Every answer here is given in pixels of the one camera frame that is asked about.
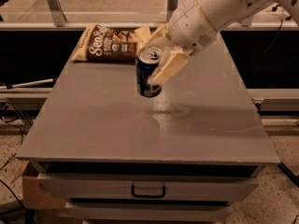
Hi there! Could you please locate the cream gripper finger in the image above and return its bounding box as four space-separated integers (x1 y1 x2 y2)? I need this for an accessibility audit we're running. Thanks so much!
146 23 174 49
149 46 193 85

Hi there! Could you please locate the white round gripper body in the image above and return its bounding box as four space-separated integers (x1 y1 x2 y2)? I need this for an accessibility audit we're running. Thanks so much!
167 0 217 50

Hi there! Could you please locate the blue pepsi can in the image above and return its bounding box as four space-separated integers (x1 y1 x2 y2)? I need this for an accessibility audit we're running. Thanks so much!
135 46 162 98

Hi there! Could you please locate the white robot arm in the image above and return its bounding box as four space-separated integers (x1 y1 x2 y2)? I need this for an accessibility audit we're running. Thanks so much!
148 0 299 85

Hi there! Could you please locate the brown chip bag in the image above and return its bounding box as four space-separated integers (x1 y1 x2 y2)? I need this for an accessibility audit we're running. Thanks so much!
72 24 150 63

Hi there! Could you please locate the grey drawer cabinet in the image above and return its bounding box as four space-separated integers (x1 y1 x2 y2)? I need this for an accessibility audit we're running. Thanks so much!
16 31 281 224

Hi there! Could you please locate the metal rod with black tip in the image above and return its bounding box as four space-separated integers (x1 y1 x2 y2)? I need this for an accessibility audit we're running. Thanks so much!
0 78 57 90

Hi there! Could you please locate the grey top drawer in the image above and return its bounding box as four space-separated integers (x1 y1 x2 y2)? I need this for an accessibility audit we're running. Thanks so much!
38 174 258 203

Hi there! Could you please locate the grey drawer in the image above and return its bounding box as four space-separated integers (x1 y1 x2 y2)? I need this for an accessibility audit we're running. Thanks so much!
65 203 232 222
38 174 258 203

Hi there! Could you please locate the grey lower drawer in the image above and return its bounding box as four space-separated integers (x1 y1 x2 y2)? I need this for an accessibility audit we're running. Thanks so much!
65 203 232 222

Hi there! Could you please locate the cardboard box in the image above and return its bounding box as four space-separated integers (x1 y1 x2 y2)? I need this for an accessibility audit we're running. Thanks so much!
13 161 65 210

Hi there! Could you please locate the black drawer handle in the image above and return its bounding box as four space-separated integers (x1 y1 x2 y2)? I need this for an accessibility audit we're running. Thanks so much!
131 185 166 199

